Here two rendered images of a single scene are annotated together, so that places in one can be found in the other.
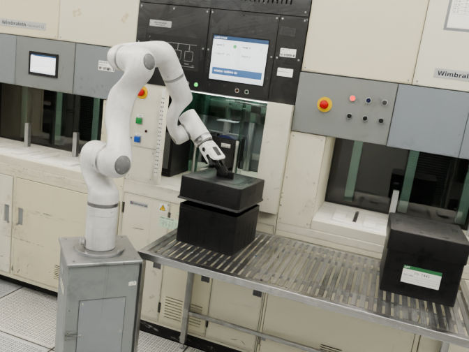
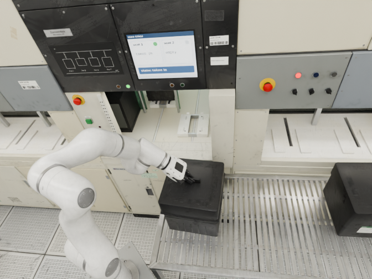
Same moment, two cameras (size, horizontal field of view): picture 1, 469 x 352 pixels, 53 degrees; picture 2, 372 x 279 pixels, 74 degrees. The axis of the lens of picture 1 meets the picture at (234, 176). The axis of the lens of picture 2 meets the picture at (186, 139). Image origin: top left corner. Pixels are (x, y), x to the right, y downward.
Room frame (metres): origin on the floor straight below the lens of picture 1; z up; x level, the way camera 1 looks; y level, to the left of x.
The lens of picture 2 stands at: (1.32, 0.09, 2.09)
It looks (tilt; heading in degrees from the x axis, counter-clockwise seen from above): 46 degrees down; 356
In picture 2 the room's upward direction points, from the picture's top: 9 degrees counter-clockwise
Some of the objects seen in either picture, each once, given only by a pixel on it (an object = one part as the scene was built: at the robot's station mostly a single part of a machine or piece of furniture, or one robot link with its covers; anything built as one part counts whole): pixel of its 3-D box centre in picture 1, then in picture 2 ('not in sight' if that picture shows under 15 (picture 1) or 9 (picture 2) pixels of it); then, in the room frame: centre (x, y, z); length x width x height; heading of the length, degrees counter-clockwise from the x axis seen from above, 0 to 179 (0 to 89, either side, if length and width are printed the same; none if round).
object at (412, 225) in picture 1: (420, 256); (366, 200); (1.81, -0.79, 0.89); 0.29 x 0.29 x 0.25; 74
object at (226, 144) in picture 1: (224, 144); (160, 80); (3.00, 0.09, 1.06); 0.24 x 0.20 x 0.32; 73
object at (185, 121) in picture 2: not in sight; (194, 124); (2.61, -0.07, 0.89); 0.22 x 0.21 x 0.04; 163
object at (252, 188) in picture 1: (223, 185); (192, 185); (2.03, 0.04, 1.02); 0.29 x 0.29 x 0.13; 67
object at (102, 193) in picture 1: (100, 172); (92, 256); (1.77, 0.52, 1.07); 0.19 x 0.12 x 0.24; 51
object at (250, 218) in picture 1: (218, 222); (195, 202); (2.03, 0.04, 0.85); 0.28 x 0.28 x 0.17; 67
